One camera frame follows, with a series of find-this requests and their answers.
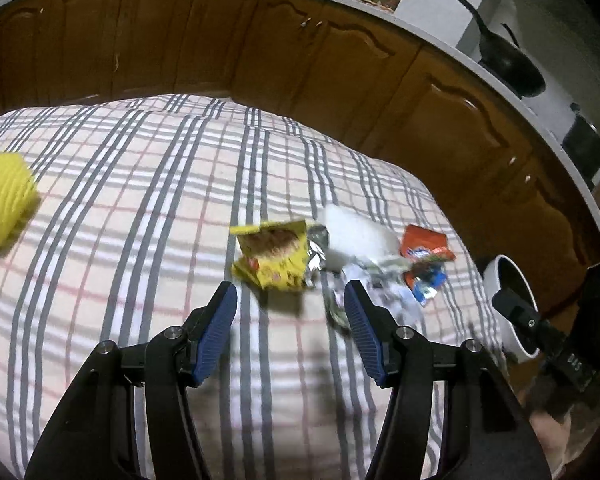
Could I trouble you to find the person's right hand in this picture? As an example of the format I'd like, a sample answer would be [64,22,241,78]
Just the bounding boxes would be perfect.
[530,405,573,480]

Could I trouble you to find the yellow snack packet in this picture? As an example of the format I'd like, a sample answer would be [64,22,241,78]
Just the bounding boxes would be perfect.
[229,218,328,292]

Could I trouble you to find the plaid tablecloth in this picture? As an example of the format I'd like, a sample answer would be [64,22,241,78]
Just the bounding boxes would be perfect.
[0,92,511,480]

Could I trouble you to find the silver wrapper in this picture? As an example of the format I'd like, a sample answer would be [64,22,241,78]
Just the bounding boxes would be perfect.
[324,260,423,333]

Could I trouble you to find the white tissue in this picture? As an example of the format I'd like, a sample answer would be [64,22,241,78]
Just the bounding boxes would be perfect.
[324,204,400,273]

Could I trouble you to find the black cooking pot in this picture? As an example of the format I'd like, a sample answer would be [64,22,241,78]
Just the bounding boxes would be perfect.
[562,102,600,181]

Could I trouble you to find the orange-red snack packet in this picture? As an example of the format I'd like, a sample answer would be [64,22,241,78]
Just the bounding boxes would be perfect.
[399,224,456,262]

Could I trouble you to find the blue and orange wrapper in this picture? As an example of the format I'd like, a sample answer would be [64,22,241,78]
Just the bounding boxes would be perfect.
[402,255,448,307]

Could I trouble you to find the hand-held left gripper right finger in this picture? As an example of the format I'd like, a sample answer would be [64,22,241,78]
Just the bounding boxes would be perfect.
[343,279,553,480]

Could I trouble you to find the wooden lower cabinets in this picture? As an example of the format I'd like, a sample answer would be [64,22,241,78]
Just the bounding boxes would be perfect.
[0,0,600,311]

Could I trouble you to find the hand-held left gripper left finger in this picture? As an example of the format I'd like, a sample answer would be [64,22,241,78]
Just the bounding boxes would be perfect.
[24,280,239,480]

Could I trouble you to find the white bowl with black inside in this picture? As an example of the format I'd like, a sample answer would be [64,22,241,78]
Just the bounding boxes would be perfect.
[481,255,542,361]

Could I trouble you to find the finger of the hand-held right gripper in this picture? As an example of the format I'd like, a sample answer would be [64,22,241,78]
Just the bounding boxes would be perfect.
[491,287,561,356]

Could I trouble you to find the black wok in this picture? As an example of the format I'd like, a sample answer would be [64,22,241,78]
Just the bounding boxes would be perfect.
[455,0,547,99]

